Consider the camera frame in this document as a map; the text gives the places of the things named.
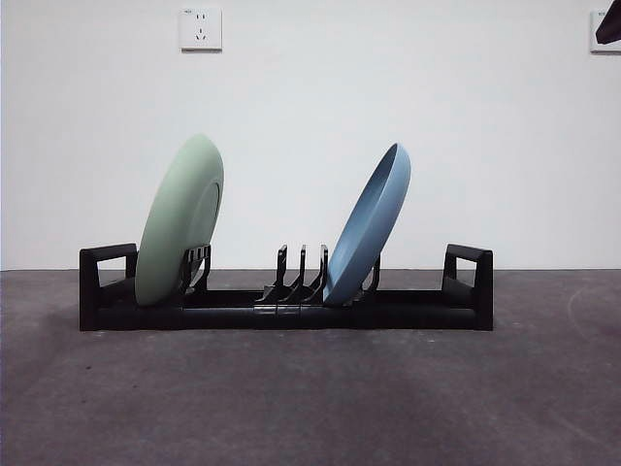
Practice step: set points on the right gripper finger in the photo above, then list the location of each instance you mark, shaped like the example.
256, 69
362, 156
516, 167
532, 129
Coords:
610, 22

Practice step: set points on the blue round plate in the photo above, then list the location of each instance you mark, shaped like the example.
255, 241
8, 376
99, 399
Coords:
364, 233

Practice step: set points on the green round plate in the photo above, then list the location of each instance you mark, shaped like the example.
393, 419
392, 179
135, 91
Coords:
179, 218

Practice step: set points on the black plastic plate rack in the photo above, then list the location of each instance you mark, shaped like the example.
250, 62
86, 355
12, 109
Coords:
422, 315

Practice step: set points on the white wall socket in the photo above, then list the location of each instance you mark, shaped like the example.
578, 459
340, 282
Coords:
201, 28
593, 46

